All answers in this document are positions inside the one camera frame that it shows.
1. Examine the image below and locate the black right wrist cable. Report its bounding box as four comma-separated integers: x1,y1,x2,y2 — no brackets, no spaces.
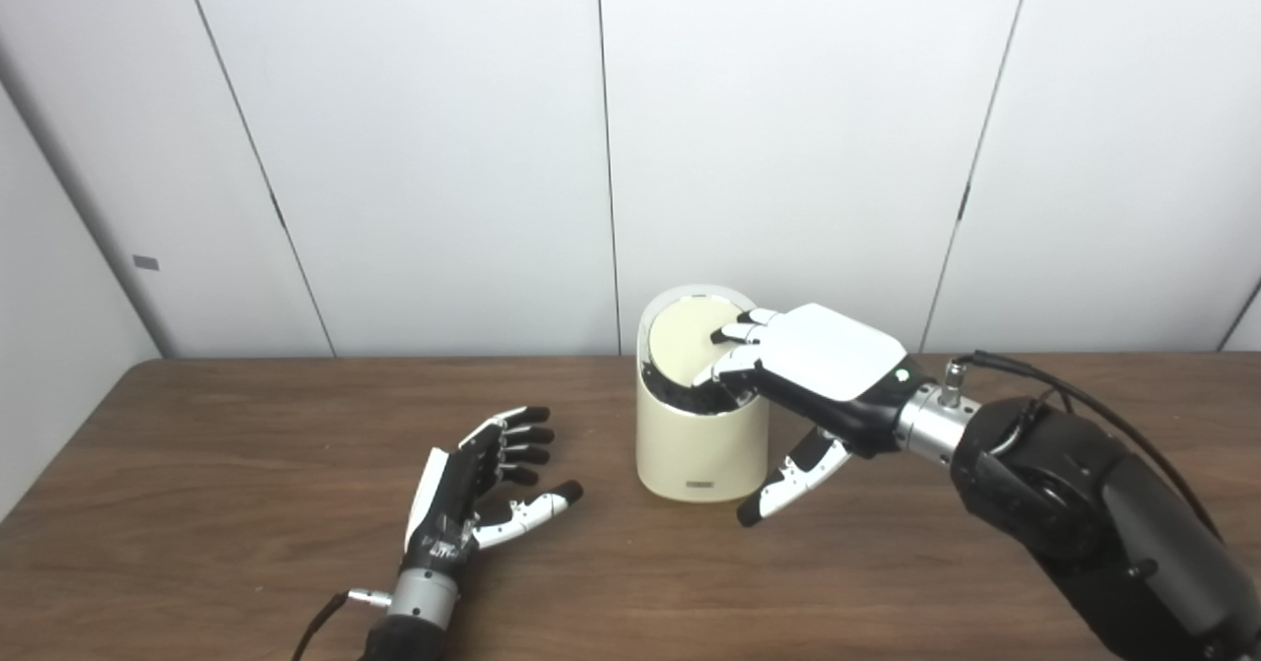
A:
941,350,1225,546

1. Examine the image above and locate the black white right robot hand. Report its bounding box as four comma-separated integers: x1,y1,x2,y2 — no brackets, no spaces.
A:
693,303,927,528

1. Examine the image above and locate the cream-colored bin body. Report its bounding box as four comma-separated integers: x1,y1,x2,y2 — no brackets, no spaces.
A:
635,285,771,502

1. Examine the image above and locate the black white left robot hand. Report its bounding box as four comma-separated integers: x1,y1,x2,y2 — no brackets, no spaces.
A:
402,406,584,578

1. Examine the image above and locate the cream round bin lid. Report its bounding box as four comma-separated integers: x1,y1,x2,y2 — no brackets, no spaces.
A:
645,297,755,387

